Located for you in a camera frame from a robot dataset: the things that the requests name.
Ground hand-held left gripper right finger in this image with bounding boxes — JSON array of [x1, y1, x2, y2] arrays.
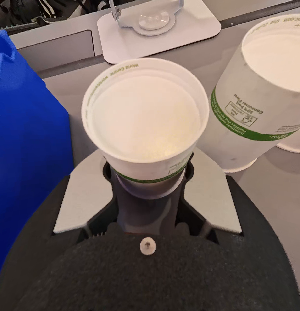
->
[[175, 147, 243, 238]]

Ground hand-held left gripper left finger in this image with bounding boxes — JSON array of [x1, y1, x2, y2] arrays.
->
[[53, 149, 119, 237]]

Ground blue plastic bin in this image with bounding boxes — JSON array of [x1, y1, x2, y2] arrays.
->
[[0, 30, 74, 285]]

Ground white board stand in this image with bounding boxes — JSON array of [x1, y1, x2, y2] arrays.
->
[[97, 0, 222, 65]]

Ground dark table cable cover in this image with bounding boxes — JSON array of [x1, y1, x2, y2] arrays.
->
[[15, 30, 95, 73]]

